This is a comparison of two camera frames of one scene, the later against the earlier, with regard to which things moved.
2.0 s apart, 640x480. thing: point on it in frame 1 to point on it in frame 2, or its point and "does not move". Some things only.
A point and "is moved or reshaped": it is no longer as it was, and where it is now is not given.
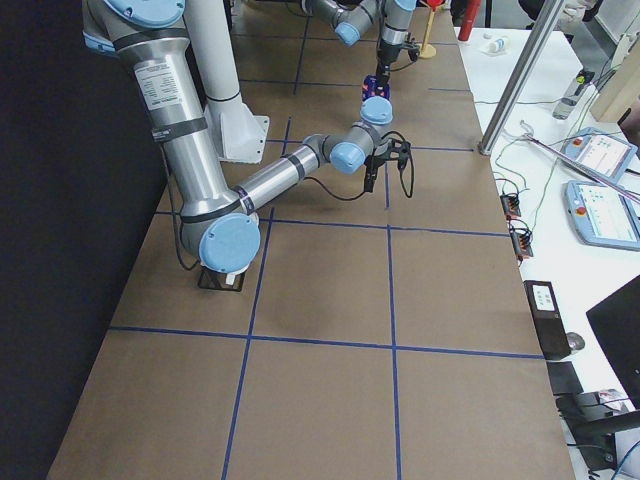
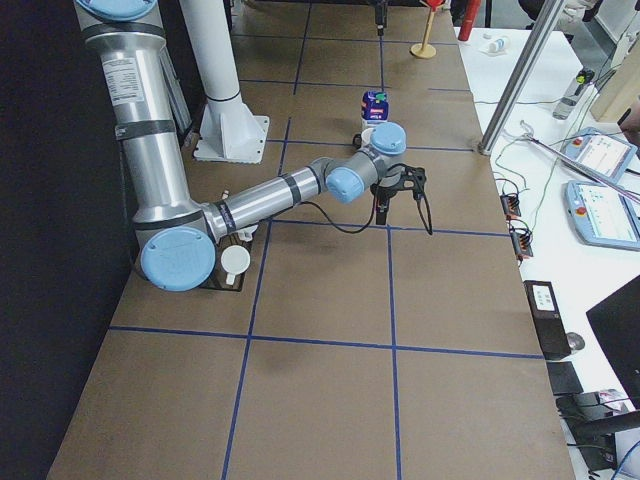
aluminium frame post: x=530 y=57 does not move
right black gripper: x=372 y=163 to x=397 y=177
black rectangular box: x=547 y=319 does not move
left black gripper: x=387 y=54 to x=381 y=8
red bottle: x=472 y=9 does not move
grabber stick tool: x=581 y=166 does not move
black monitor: x=616 y=322 does not move
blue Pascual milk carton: x=371 y=88 is moved or reshaped
